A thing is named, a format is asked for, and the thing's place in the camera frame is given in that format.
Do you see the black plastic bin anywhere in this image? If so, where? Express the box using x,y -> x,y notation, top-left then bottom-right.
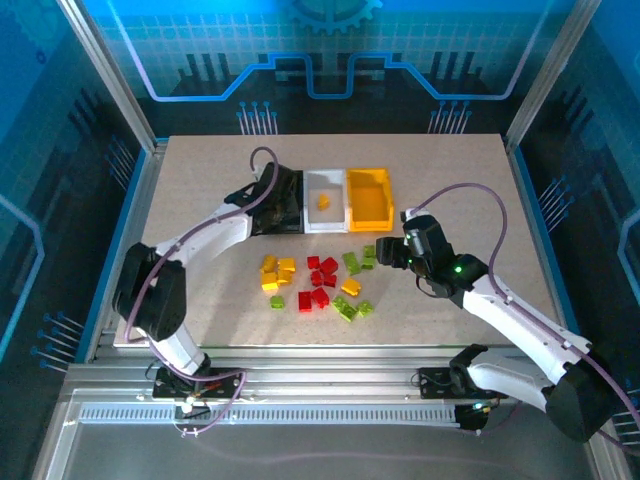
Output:
252,168 -> 307,236

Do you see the white plastic bin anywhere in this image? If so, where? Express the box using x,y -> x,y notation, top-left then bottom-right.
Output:
303,168 -> 350,235

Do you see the yellow plastic bin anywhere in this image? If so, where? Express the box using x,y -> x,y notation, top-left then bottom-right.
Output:
345,167 -> 396,234

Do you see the black electronics box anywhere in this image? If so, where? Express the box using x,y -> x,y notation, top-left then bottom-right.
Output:
453,402 -> 494,434

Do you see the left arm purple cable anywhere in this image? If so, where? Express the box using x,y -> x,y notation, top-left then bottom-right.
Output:
123,146 -> 281,439

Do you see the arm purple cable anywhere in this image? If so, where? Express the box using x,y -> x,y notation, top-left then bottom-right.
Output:
402,182 -> 640,454
123,146 -> 281,439

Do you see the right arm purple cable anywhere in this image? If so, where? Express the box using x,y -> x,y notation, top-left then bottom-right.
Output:
402,182 -> 640,454

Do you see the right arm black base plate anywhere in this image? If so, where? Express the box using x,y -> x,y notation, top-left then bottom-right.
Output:
418,366 -> 501,401

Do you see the aluminium side rail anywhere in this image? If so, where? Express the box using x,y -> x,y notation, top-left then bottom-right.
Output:
504,139 -> 591,351
82,139 -> 169,364

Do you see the aluminium frame rail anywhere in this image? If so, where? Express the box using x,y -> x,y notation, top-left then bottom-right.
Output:
64,344 -> 551,409

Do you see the slotted grey cable duct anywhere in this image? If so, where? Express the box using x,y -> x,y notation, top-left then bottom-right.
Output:
79,405 -> 461,427

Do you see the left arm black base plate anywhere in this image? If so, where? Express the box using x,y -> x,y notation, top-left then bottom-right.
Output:
152,367 -> 246,401

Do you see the aluminium frame post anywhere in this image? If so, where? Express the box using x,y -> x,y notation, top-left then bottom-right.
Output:
55,0 -> 159,151
504,0 -> 604,151

